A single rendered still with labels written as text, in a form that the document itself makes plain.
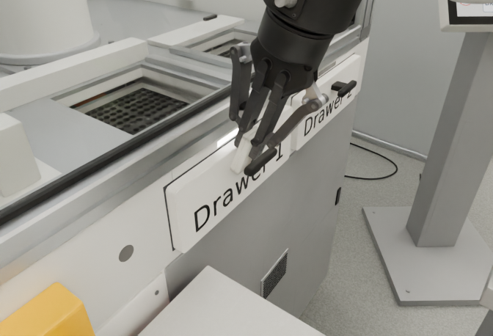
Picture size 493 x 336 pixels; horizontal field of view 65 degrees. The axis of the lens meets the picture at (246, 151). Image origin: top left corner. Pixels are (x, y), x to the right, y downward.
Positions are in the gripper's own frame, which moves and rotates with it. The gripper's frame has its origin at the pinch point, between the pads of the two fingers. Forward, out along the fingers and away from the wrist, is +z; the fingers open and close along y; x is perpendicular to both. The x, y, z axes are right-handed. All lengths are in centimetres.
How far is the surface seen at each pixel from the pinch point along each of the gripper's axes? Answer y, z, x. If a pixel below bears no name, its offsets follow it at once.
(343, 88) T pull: 1.2, 2.2, 32.8
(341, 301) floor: 35, 87, 55
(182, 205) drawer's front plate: -1.2, 4.2, -10.4
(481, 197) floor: 65, 76, 150
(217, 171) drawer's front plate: -1.5, 3.3, -3.3
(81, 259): -3.2, 3.9, -23.5
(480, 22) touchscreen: 14, -8, 79
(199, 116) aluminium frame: -6.5, -3.2, -3.3
